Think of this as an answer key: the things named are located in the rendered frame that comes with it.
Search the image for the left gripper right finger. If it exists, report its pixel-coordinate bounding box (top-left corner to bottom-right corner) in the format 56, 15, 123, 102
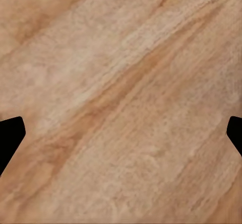
226, 116, 242, 156

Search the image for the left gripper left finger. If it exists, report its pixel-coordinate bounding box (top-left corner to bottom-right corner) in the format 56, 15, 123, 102
0, 116, 26, 175

